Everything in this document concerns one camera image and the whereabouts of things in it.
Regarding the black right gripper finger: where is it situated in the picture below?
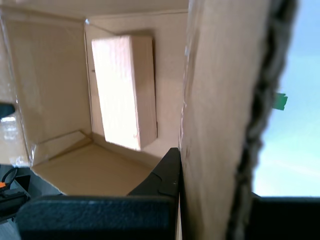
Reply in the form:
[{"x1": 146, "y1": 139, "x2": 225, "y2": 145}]
[
  {"x1": 246, "y1": 191, "x2": 320, "y2": 240},
  {"x1": 16, "y1": 147, "x2": 182, "y2": 240}
]

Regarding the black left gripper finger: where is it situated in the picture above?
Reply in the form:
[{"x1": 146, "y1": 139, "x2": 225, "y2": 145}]
[{"x1": 0, "y1": 101, "x2": 17, "y2": 118}]

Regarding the light wooden block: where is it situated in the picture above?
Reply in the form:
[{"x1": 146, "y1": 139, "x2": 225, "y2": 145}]
[{"x1": 90, "y1": 34, "x2": 159, "y2": 152}]

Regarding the brown cardboard box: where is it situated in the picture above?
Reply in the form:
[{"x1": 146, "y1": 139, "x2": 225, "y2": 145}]
[{"x1": 0, "y1": 0, "x2": 301, "y2": 240}]

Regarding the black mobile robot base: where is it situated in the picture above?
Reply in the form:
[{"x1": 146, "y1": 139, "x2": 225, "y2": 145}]
[{"x1": 0, "y1": 163, "x2": 32, "y2": 223}]

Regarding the black base cable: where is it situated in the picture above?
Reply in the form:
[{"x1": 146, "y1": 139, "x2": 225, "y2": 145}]
[{"x1": 1, "y1": 167, "x2": 19, "y2": 184}]

